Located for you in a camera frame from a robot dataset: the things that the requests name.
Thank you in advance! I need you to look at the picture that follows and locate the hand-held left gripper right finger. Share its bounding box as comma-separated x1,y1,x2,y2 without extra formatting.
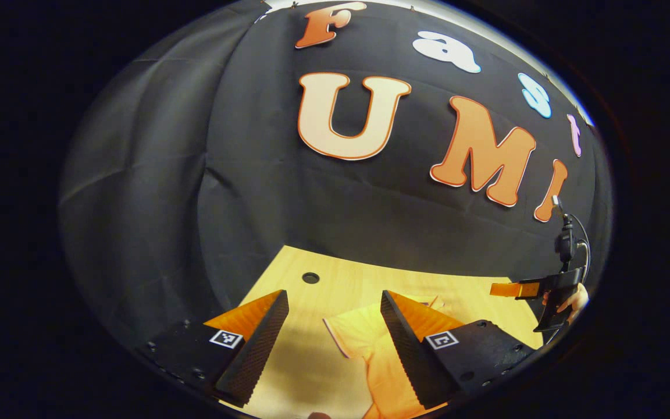
380,289,536,410

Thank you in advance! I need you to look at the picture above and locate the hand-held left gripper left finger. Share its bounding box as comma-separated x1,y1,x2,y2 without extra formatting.
136,289,290,407

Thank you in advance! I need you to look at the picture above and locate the orange T-shirt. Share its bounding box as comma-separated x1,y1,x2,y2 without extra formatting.
323,296,449,419

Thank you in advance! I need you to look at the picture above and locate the black backdrop cloth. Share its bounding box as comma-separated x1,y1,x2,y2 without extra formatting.
59,0,614,344

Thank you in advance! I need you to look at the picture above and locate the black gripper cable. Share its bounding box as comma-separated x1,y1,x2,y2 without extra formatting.
569,213,593,275

